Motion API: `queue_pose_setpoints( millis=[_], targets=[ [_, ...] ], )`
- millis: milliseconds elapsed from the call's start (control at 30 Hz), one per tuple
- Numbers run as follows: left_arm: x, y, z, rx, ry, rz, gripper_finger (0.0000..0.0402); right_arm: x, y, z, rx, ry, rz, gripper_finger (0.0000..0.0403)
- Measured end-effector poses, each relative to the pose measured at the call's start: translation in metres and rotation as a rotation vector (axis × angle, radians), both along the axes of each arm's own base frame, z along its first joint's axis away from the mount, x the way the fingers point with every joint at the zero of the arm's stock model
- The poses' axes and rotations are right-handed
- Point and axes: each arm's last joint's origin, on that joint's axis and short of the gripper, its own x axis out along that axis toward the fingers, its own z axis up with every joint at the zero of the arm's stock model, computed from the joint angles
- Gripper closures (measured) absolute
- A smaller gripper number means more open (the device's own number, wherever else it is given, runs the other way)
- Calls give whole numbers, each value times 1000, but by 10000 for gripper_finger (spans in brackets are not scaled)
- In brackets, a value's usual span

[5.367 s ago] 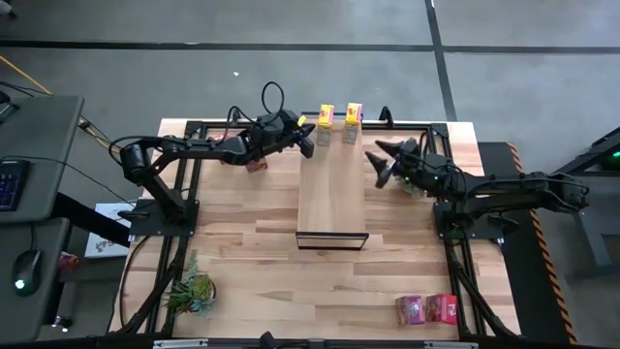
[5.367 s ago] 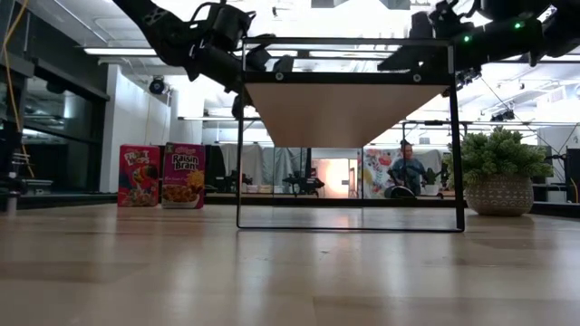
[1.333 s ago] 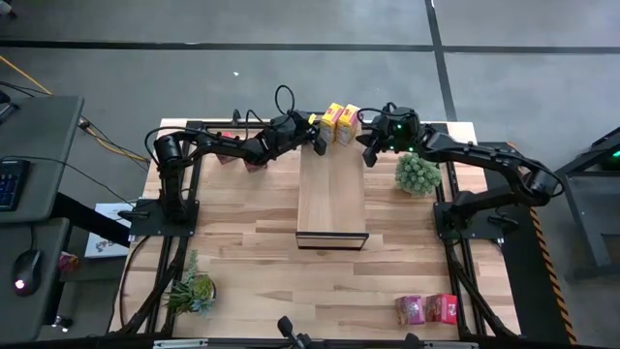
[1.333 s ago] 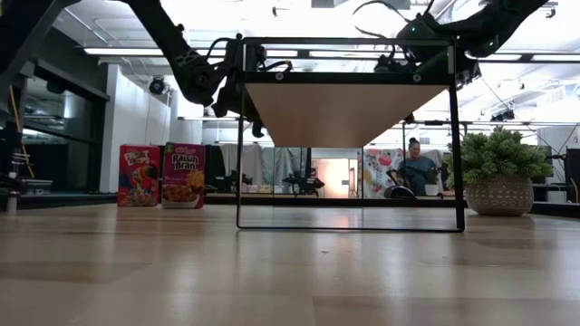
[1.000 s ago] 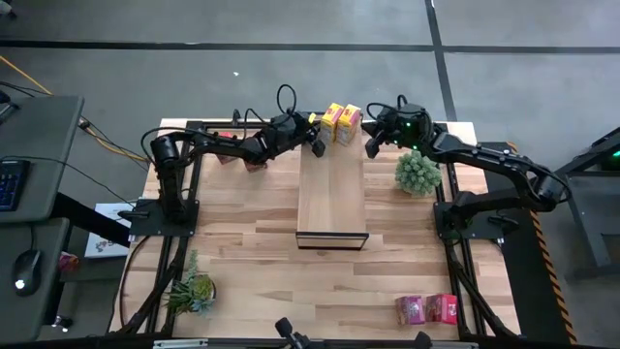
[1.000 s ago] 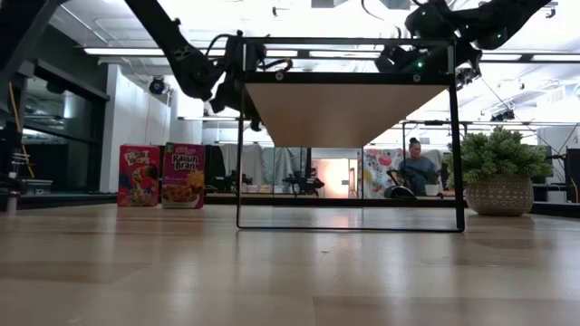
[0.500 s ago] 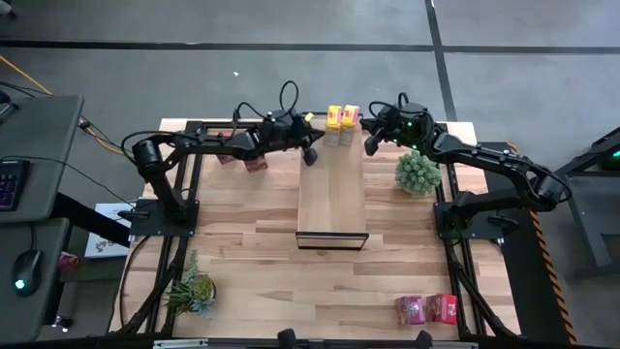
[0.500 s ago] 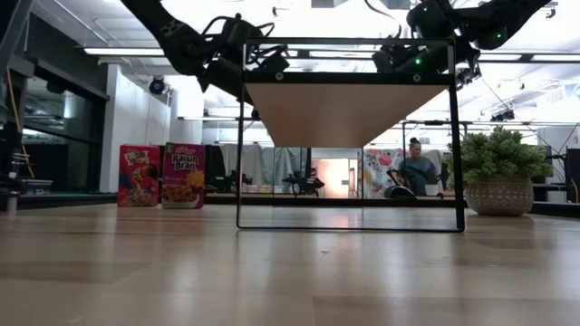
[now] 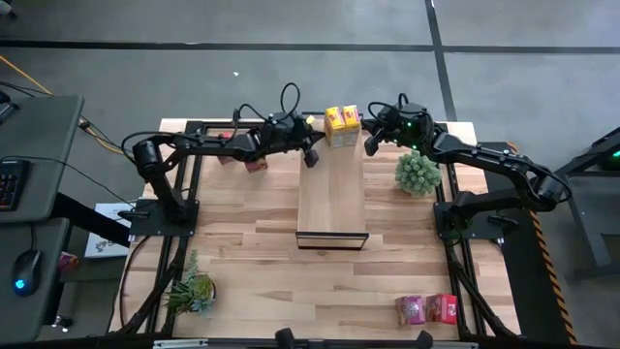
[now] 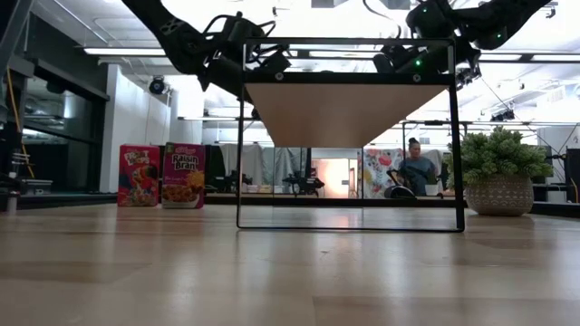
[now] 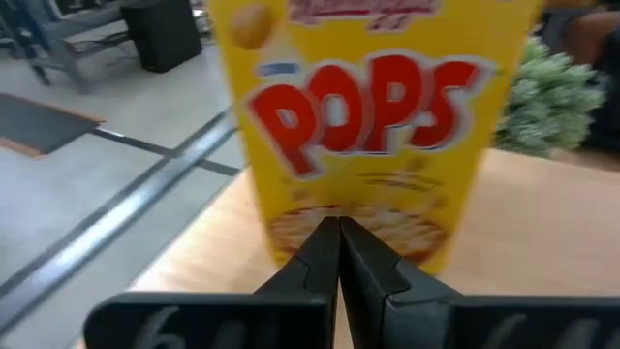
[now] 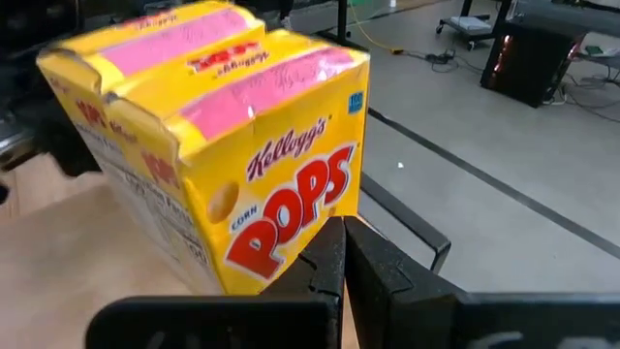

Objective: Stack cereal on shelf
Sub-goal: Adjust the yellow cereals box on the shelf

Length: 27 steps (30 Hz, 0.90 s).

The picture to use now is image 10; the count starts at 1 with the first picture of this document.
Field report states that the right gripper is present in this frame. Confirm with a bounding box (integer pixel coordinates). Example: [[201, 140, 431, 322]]
[[373, 43, 411, 74]]

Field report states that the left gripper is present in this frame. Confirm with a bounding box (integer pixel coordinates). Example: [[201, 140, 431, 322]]
[[198, 50, 292, 103]]

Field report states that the purple Raisin Bran cereal box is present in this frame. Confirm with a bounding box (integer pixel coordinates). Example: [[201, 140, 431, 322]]
[[160, 141, 207, 210]]

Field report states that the red Froot Loops cereal box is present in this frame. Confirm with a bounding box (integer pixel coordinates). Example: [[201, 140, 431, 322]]
[[117, 143, 161, 208]]

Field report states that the black ceiling spotlight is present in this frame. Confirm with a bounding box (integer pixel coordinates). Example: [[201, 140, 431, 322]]
[[455, 62, 483, 91], [488, 108, 517, 123]]

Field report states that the grey hanging drape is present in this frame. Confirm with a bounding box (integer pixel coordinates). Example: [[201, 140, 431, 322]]
[[219, 143, 309, 187]]

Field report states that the floral patterned cloth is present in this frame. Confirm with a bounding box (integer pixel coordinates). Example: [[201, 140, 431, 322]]
[[362, 148, 402, 199]]

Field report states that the person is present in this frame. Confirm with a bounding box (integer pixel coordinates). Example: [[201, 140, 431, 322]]
[[396, 137, 439, 197]]

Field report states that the round green potted plant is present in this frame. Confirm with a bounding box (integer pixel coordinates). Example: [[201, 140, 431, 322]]
[[442, 126, 555, 217]]

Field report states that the grey tray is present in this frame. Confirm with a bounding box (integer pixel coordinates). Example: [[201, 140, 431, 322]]
[[20, 178, 54, 197]]

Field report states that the small white cylinder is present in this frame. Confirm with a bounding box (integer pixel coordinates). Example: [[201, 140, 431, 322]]
[[5, 189, 20, 215]]

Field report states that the wooden shelf black metal frame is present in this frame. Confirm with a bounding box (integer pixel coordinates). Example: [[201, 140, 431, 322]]
[[235, 37, 467, 234]]

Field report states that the black metal table frame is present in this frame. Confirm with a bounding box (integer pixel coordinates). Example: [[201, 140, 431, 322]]
[[0, 192, 580, 218]]

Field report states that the yellow hanging cable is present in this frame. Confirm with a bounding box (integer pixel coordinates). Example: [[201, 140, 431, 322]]
[[5, 67, 36, 180]]

